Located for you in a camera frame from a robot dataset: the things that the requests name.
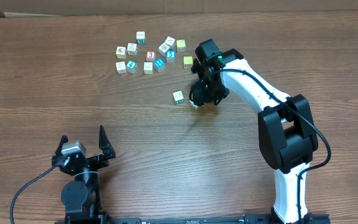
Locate leaf picture wooden block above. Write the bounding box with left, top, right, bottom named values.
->
left=127, top=43, right=138, bottom=55

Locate red number 3 block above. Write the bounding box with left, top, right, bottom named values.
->
left=145, top=51, right=155, bottom=62

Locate blue-top wooden block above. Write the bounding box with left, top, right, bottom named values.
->
left=154, top=58, right=166, bottom=72

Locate cardboard back panel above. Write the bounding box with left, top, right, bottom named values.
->
left=0, top=0, right=358, bottom=17

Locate butterfly picture wooden block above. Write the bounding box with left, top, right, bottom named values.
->
left=116, top=61, right=127, bottom=74

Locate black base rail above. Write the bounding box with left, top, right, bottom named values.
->
left=54, top=213, right=331, bottom=224

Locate green letter R block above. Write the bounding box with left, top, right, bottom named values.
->
left=136, top=31, right=145, bottom=44

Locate yellow-top letter P block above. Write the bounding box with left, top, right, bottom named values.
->
left=183, top=56, right=193, bottom=69

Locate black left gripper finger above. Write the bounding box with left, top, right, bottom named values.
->
left=99, top=125, right=116, bottom=159
left=54, top=135, right=68, bottom=156

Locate green number 4 block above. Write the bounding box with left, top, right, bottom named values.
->
left=126, top=60, right=138, bottom=73

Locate blue number 5 block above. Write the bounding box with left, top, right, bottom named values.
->
left=165, top=50, right=176, bottom=63

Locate yellow-framed blue picture block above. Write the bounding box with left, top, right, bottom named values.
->
left=144, top=62, right=153, bottom=75

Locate plain wooden picture block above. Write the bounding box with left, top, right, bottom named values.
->
left=158, top=43, right=170, bottom=57

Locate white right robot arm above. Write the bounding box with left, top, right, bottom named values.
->
left=189, top=39, right=318, bottom=223

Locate yellow-sided boot picture block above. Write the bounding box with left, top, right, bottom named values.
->
left=116, top=46, right=127, bottom=59

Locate white-top green-sided block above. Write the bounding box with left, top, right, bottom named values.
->
left=189, top=101, right=199, bottom=110

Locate yellow-top wooden block rear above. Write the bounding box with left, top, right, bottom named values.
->
left=177, top=40, right=186, bottom=52

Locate white block red drawing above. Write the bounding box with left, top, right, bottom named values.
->
left=173, top=91, right=185, bottom=105

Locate white-top wooden block rear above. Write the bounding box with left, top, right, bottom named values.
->
left=165, top=36, right=176, bottom=49

